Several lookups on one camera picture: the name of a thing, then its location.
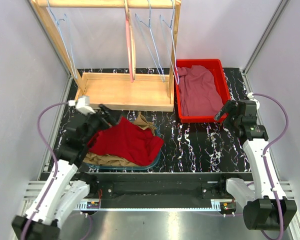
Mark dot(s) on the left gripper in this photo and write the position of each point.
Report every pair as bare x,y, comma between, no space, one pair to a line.
107,119

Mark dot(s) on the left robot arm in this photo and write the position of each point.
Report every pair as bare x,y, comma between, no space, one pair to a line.
45,217

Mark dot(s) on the pink wooden hanger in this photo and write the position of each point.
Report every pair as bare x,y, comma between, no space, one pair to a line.
130,43

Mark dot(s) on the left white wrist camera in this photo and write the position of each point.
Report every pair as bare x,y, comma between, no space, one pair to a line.
82,105

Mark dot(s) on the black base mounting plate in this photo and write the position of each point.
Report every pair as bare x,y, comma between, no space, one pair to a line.
154,191

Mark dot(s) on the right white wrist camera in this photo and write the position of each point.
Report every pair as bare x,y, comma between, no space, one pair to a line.
251,97

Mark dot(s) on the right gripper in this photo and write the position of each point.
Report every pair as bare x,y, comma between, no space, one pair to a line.
228,107

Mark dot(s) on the red pleated skirt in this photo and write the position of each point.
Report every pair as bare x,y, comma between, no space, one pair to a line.
127,142

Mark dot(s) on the red plastic bin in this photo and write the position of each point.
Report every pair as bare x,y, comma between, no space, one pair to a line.
215,67

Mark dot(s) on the tan garment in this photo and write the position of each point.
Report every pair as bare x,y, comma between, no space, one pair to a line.
145,125

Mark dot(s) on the mauve cloth in bin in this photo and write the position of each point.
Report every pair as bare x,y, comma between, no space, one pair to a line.
197,91

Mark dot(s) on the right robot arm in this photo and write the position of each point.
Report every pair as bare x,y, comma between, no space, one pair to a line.
266,207

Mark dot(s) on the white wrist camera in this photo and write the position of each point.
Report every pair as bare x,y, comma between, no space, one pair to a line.
82,105
251,97

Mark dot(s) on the wooden clothes rack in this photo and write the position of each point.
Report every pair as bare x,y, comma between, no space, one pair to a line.
115,90

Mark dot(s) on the teal plastic basket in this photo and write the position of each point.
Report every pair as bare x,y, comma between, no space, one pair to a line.
116,163

